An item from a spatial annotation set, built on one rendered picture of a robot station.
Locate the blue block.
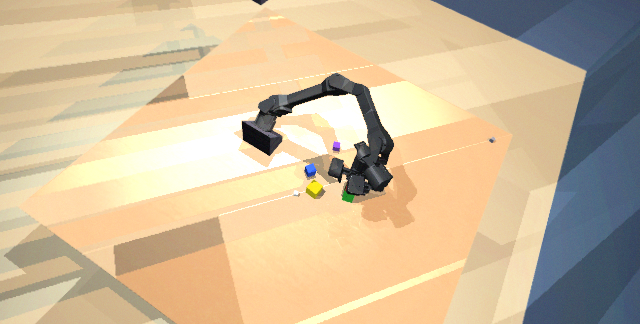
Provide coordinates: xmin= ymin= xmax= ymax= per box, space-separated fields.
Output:
xmin=305 ymin=164 xmax=316 ymax=177

